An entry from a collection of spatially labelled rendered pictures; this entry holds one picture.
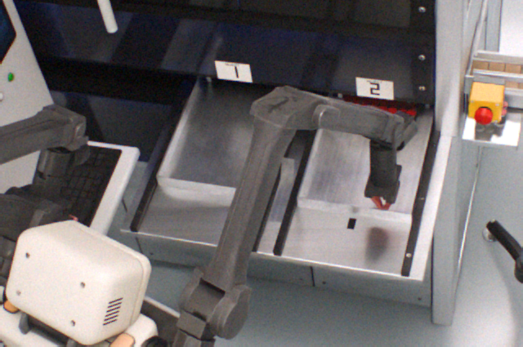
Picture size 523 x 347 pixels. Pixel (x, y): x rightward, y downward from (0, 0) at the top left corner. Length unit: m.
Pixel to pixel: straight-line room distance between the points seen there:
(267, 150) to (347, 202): 0.67
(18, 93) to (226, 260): 0.93
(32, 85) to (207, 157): 0.46
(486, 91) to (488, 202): 1.13
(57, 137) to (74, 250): 0.26
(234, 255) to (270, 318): 1.49
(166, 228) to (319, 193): 0.36
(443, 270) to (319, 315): 0.47
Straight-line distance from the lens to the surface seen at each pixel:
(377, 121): 2.15
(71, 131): 2.07
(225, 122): 2.65
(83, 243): 1.91
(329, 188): 2.49
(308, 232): 2.43
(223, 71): 2.58
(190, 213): 2.50
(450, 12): 2.28
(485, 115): 2.45
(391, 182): 2.33
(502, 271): 3.41
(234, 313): 1.89
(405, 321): 3.31
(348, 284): 3.22
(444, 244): 2.94
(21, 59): 2.62
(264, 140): 1.82
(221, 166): 2.56
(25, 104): 2.67
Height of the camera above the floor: 2.87
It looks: 51 degrees down
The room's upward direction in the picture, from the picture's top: 11 degrees counter-clockwise
